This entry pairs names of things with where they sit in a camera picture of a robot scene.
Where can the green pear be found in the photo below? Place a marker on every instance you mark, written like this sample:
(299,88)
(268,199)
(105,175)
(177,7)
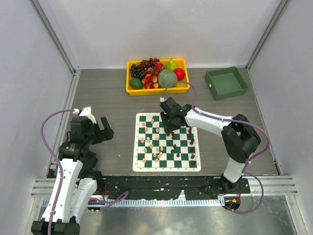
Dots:
(171,65)

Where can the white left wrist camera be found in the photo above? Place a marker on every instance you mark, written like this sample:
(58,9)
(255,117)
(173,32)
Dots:
(85,112)

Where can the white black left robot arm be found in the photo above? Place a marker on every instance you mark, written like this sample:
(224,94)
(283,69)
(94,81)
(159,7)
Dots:
(76,179)

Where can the green white chess mat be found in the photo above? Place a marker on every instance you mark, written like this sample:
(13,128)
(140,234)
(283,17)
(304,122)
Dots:
(157,152)

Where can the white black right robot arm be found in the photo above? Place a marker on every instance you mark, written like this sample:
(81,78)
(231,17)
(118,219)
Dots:
(240,138)

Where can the green lime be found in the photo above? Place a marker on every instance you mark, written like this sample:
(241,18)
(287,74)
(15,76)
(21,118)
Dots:
(136,83)

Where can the dark purple grape bunch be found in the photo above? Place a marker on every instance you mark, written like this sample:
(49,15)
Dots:
(140,69)

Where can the red apple in tray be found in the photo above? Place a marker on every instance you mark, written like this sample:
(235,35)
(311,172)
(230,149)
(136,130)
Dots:
(180,73)

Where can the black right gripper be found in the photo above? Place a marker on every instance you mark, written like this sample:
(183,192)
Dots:
(167,128)

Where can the green square box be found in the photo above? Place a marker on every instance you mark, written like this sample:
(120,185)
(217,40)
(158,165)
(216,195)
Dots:
(226,83)

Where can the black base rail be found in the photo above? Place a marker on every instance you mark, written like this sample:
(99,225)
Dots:
(170,187)

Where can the red cherries cluster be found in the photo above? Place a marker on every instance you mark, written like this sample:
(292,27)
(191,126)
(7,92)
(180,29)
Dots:
(150,80)

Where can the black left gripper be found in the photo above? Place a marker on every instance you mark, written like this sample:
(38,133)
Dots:
(104,134)

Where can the green melon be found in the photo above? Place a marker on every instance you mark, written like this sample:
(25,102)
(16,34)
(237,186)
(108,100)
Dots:
(166,77)

